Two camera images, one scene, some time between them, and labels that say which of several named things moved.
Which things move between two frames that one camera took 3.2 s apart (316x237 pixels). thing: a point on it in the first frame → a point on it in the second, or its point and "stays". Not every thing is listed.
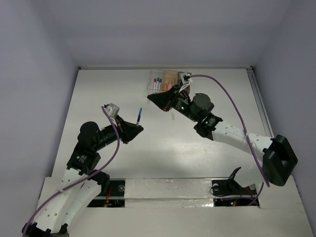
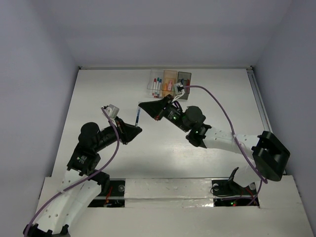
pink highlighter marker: x=170 y=85 stays
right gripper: x=163 y=99 → x=155 y=108
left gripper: x=127 y=131 stays
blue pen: x=139 y=116 stays
